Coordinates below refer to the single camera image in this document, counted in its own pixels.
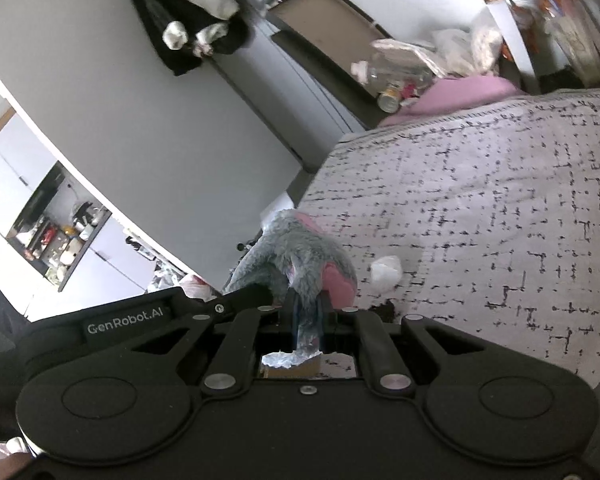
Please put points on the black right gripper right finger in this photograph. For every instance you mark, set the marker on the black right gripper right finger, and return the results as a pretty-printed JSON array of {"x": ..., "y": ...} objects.
[{"x": 324, "y": 314}]

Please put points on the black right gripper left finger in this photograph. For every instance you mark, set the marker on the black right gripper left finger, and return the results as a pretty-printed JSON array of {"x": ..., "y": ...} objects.
[{"x": 288, "y": 315}]

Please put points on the fluffy grey pink plush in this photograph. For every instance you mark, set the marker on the fluffy grey pink plush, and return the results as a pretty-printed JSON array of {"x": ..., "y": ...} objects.
[{"x": 297, "y": 261}]

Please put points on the small black soft object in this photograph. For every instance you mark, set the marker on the small black soft object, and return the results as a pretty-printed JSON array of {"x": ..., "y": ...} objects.
[{"x": 386, "y": 311}]

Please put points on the small white soft object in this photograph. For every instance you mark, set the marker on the small white soft object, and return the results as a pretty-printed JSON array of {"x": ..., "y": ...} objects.
[{"x": 385, "y": 273}]

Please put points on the grey door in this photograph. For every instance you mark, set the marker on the grey door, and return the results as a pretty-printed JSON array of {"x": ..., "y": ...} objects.
[{"x": 299, "y": 110}]

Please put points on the grey patterned bed blanket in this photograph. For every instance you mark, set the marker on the grey patterned bed blanket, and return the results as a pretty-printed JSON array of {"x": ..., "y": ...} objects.
[{"x": 494, "y": 214}]

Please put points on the paper cup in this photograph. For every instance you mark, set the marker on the paper cup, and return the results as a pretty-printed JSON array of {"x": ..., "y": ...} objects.
[{"x": 390, "y": 99}]

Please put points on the pink pillow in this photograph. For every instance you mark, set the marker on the pink pillow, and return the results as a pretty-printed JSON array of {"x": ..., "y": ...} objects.
[{"x": 449, "y": 95}]

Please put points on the clear plastic bottle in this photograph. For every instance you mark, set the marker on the clear plastic bottle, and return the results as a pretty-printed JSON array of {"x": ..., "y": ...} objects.
[{"x": 378, "y": 73}]

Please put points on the dark folded board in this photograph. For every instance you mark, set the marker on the dark folded board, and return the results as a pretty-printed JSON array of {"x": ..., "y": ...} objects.
[{"x": 325, "y": 37}]

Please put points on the black white hanging clothes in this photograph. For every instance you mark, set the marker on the black white hanging clothes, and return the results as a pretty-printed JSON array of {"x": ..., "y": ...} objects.
[{"x": 184, "y": 33}]

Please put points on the white cluttered desk shelf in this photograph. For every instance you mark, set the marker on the white cluttered desk shelf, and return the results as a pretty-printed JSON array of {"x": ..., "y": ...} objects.
[{"x": 543, "y": 37}]

